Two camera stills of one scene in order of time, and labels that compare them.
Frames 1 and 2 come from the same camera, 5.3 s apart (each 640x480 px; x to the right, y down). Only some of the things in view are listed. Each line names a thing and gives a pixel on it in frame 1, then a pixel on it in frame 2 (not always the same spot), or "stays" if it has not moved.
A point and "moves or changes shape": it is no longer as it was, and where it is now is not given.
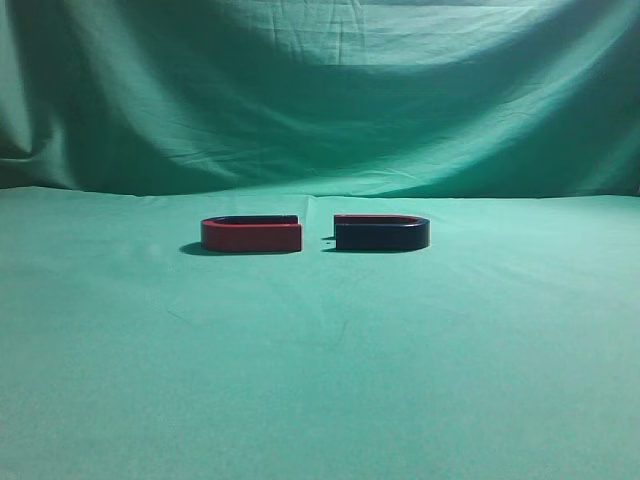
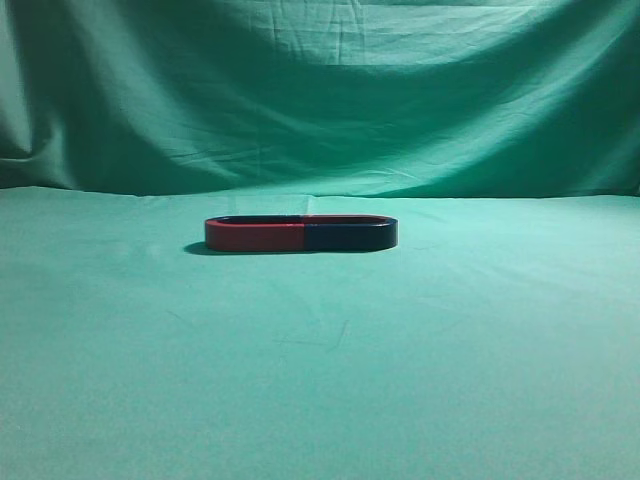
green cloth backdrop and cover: x=508 y=349 stays
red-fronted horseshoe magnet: x=259 y=233 stays
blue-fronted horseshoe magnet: x=381 y=232 moves or changes shape
